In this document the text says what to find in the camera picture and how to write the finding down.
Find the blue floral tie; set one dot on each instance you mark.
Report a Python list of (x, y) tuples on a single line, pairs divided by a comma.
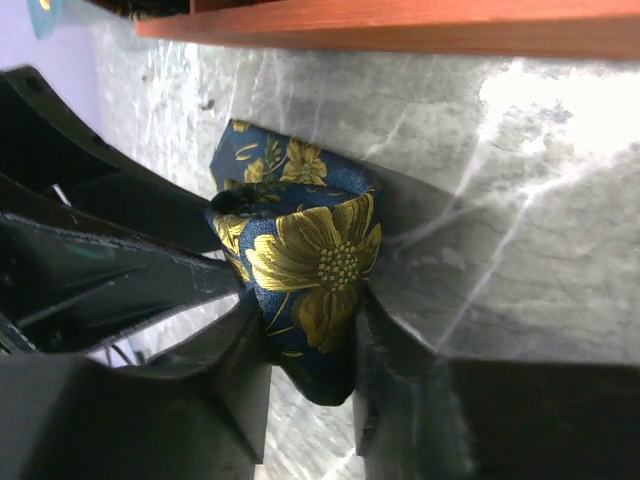
[(300, 226)]

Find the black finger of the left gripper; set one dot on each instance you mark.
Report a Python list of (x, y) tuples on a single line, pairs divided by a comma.
[(45, 144)]

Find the orange divided tray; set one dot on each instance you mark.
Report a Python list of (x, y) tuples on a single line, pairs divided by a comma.
[(562, 29)]

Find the blue plastic bin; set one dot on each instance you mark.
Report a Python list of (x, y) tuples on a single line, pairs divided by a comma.
[(48, 15)]

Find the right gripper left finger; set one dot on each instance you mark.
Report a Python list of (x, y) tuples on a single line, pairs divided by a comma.
[(198, 411)]

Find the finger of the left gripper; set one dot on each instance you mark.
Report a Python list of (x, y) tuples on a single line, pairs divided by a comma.
[(73, 290)]

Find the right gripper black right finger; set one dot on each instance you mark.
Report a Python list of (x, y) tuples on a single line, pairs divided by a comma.
[(421, 415)]

